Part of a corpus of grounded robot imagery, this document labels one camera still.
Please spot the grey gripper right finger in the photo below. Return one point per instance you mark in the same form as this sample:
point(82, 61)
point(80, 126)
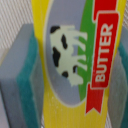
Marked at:
point(118, 95)

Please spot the white woven placemat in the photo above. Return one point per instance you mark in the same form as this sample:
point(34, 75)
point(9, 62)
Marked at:
point(13, 15)

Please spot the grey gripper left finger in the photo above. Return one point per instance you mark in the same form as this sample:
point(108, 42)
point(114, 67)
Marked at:
point(21, 81)

